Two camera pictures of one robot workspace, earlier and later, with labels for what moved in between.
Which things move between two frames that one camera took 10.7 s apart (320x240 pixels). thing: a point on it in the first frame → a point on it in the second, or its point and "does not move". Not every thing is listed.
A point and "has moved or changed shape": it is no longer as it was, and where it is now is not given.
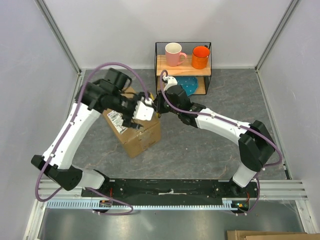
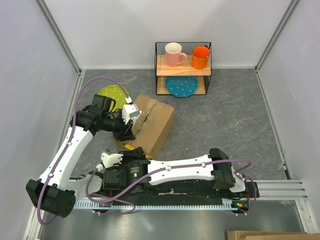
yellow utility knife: [152, 98] → [130, 147]
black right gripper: [157, 103] → [138, 154]
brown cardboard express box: [136, 140] has moved or changed shape
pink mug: [172, 51] does not move
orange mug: [199, 57] does not move
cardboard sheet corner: [252, 235] does not move
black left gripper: [127, 121] → [125, 133]
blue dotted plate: [189, 84] does not move
